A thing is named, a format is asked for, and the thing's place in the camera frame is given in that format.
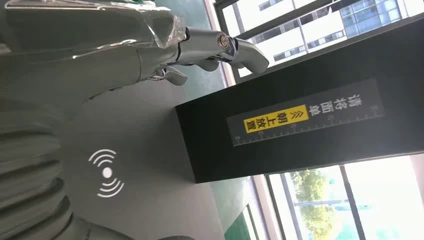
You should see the black inbound scanning machine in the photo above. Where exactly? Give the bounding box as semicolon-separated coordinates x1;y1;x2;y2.
57;14;424;240

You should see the yellow and grey machine label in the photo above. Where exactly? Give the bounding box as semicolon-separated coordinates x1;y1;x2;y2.
226;78;386;148

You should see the green conveyor belt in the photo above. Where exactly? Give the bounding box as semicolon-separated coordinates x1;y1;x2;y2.
223;211;253;240

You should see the dark framed window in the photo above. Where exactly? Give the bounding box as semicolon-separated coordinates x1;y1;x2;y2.
213;0;424;84
251;153;424;240

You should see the dark green table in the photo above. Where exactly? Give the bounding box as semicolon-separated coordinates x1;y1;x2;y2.
154;0;256;233

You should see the white office building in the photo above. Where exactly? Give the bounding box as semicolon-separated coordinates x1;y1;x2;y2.
221;0;424;78

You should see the green tree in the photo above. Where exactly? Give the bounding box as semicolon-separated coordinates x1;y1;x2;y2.
290;168;336;240

